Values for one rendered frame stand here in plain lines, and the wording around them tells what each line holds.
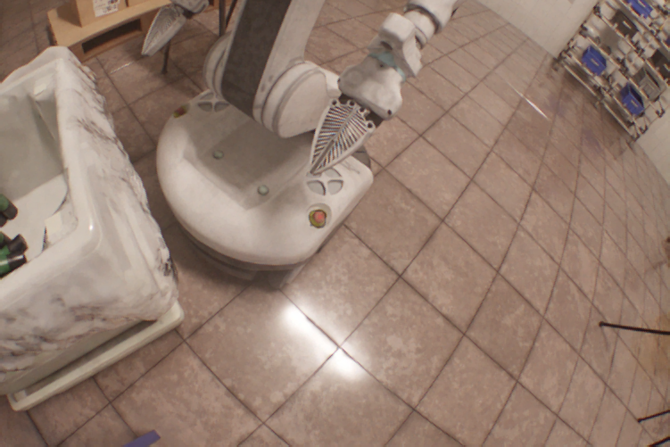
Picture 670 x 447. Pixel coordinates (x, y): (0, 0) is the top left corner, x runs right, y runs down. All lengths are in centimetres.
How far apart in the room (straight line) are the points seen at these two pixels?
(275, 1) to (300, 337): 87
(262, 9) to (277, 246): 48
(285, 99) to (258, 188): 32
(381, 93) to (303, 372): 79
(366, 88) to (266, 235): 38
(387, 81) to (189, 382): 90
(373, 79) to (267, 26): 21
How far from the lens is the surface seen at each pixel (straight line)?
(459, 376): 118
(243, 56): 59
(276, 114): 56
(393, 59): 46
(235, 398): 97
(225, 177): 81
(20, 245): 70
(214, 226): 70
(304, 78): 56
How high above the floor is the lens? 96
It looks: 55 degrees down
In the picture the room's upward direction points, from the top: 24 degrees clockwise
